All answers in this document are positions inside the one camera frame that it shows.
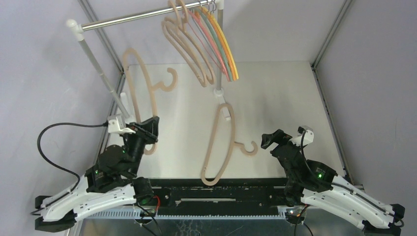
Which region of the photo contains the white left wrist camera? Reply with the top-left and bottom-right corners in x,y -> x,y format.
107,114 -> 136,135

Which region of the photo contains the left rack post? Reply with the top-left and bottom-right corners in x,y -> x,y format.
66,19 -> 133,121

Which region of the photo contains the right rack post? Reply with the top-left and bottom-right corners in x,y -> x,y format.
215,0 -> 225,94

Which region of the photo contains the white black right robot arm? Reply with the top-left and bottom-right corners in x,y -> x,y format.
261,126 -> 405,236

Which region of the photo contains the aluminium frame rail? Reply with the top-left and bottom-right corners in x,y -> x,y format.
68,189 -> 363,236

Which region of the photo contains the orange wire hanger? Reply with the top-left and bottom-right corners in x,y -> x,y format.
199,1 -> 239,81

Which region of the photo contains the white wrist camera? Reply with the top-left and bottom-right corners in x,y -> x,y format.
107,114 -> 136,135
290,126 -> 314,147

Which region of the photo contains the silver hanging rod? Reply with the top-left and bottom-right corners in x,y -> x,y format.
78,0 -> 224,32

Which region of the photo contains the black right camera cable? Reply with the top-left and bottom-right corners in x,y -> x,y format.
299,129 -> 334,188

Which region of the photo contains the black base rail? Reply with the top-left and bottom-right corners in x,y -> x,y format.
139,177 -> 304,218

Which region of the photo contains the rack post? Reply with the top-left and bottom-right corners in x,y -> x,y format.
66,19 -> 133,121
215,0 -> 225,94

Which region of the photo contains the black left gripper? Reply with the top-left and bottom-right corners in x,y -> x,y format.
122,116 -> 160,176

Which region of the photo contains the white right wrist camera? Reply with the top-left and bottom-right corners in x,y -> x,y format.
290,126 -> 314,147

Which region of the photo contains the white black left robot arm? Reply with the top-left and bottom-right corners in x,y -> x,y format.
31,115 -> 160,233

